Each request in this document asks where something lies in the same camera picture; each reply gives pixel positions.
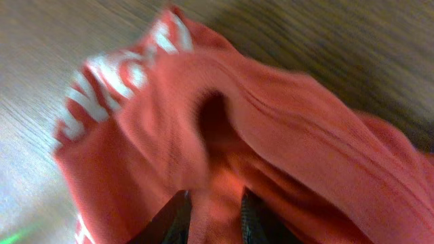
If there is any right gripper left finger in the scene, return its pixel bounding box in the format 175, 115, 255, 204
127, 190, 192, 244

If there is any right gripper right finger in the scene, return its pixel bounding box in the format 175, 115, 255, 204
241, 189, 302, 244

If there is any red t-shirt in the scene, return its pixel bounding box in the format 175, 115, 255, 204
54, 7, 433, 243

